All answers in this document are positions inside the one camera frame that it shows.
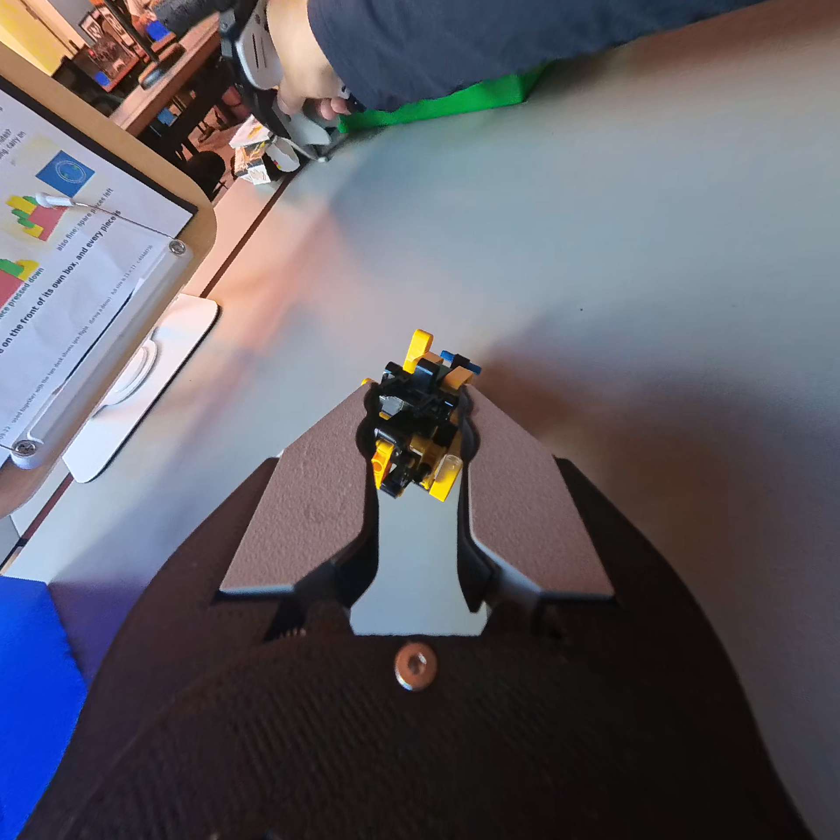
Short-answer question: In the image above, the person's right hand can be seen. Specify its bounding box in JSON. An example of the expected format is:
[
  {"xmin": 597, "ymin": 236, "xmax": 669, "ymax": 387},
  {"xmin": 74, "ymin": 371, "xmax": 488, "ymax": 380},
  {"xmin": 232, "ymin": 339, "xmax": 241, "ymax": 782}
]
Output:
[{"xmin": 266, "ymin": 0, "xmax": 353, "ymax": 122}]

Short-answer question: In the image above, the blue plastic bin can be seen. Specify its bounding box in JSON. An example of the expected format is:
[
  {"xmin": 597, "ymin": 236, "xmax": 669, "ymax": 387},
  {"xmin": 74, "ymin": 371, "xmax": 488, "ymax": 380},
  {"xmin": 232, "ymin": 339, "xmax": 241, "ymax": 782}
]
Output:
[{"xmin": 0, "ymin": 576, "xmax": 89, "ymax": 834}]

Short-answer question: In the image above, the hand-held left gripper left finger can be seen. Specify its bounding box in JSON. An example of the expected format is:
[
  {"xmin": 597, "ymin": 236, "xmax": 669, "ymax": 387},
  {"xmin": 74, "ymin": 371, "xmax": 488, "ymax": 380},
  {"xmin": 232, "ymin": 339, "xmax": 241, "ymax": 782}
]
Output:
[{"xmin": 218, "ymin": 382, "xmax": 382, "ymax": 608}]

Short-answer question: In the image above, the metal clip bar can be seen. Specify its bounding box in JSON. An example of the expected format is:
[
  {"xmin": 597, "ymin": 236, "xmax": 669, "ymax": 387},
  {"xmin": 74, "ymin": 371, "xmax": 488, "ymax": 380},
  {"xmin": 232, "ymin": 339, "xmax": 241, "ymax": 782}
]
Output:
[{"xmin": 16, "ymin": 241, "xmax": 194, "ymax": 470}]

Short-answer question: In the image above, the yellow black cardboard box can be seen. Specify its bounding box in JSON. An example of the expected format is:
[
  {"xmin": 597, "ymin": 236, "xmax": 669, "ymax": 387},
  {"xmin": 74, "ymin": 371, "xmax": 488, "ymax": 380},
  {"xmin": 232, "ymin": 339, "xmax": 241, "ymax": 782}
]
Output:
[{"xmin": 233, "ymin": 118, "xmax": 280, "ymax": 183}]

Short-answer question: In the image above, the green plastic bin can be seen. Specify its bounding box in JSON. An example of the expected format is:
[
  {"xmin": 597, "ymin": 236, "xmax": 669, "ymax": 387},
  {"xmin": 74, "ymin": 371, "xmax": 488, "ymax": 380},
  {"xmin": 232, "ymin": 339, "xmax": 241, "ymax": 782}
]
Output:
[{"xmin": 338, "ymin": 62, "xmax": 546, "ymax": 135}]

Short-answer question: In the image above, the wooden instruction board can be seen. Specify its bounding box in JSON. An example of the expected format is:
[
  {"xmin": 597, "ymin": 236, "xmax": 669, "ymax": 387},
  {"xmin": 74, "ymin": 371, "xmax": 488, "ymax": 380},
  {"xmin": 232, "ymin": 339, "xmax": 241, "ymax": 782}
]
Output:
[{"xmin": 0, "ymin": 46, "xmax": 217, "ymax": 519}]

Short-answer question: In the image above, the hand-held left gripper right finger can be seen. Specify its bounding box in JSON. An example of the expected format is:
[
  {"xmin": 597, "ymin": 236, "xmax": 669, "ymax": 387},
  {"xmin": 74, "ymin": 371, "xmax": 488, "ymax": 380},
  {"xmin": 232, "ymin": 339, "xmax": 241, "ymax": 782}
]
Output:
[{"xmin": 456, "ymin": 386, "xmax": 616, "ymax": 613}]

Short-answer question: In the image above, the white stand base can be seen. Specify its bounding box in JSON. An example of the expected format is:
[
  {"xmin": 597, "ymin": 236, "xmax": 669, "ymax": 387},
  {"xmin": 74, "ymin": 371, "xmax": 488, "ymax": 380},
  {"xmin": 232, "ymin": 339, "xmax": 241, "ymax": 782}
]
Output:
[{"xmin": 62, "ymin": 294, "xmax": 221, "ymax": 484}]

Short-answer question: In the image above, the yellow black lego model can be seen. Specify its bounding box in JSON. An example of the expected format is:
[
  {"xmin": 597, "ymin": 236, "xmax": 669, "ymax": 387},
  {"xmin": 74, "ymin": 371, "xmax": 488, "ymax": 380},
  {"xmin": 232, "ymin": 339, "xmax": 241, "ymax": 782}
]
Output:
[{"xmin": 360, "ymin": 329, "xmax": 483, "ymax": 503}]

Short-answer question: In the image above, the person's right forearm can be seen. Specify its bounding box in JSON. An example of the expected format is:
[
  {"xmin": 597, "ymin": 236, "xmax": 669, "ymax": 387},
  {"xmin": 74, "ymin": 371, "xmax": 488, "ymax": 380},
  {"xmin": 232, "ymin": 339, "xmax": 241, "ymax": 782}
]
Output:
[{"xmin": 307, "ymin": 0, "xmax": 772, "ymax": 114}]

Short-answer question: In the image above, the printed instruction sheet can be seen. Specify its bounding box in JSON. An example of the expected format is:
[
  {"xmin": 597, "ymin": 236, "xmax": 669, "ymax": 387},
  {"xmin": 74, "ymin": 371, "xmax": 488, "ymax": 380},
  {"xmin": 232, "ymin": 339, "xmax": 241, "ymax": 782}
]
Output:
[{"xmin": 0, "ymin": 85, "xmax": 198, "ymax": 434}]

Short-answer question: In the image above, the long wooden desk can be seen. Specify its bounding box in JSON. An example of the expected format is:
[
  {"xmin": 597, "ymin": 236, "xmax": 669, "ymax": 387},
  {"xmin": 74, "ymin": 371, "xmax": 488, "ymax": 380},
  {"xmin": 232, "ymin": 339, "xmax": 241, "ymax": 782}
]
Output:
[{"xmin": 108, "ymin": 13, "xmax": 224, "ymax": 139}]

